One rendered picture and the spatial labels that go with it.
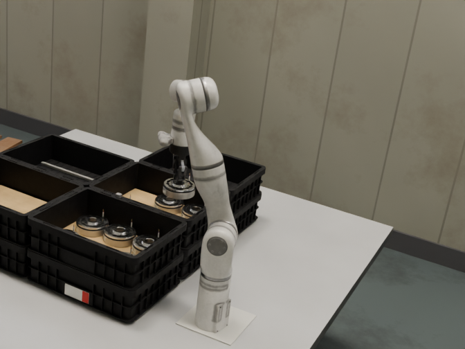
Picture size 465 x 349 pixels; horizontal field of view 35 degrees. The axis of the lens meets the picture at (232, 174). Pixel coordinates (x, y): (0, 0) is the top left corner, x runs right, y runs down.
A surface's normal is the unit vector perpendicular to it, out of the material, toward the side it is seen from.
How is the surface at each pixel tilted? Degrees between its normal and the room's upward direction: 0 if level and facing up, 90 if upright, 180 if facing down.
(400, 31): 90
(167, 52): 90
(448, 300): 0
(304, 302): 0
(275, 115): 90
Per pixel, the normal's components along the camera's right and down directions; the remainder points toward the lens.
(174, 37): -0.44, 0.30
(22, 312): 0.12, -0.91
